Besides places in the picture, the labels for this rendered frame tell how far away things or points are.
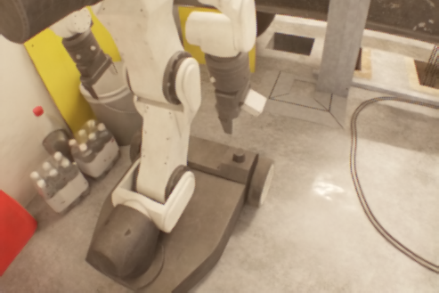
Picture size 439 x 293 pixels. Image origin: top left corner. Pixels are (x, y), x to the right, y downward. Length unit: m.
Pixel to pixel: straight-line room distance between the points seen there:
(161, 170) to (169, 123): 0.15
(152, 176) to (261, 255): 0.49
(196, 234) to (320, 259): 0.46
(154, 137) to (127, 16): 0.37
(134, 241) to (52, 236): 0.62
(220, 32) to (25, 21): 0.31
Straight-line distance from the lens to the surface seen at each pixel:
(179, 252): 0.94
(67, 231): 1.34
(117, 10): 0.65
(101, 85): 1.55
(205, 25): 0.53
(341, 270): 1.13
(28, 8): 0.43
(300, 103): 1.61
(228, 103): 0.63
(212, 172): 1.07
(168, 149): 0.83
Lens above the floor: 1.03
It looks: 44 degrees down
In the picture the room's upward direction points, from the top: 5 degrees counter-clockwise
